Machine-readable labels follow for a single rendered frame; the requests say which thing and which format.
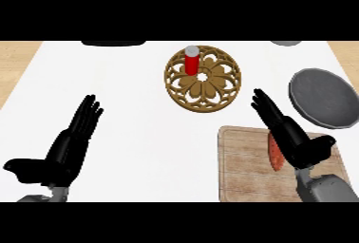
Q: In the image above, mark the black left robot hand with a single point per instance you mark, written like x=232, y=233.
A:
x=70, y=145

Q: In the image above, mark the black object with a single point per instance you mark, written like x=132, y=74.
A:
x=113, y=43

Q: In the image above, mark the wooden cutting board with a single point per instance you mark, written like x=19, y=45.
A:
x=247, y=167

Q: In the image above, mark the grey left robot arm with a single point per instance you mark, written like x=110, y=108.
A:
x=46, y=194

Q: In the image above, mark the brown carved round trivet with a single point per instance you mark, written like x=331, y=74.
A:
x=203, y=78

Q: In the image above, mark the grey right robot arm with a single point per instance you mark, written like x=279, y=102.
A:
x=322, y=186

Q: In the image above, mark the orange sweet potato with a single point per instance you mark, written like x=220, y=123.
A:
x=277, y=158

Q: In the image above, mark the grey round object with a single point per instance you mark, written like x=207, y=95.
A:
x=285, y=42

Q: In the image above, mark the red can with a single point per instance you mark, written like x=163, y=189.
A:
x=191, y=63

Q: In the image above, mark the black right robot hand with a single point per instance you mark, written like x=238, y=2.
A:
x=291, y=139

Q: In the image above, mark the dark grey pan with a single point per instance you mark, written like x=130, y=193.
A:
x=325, y=98

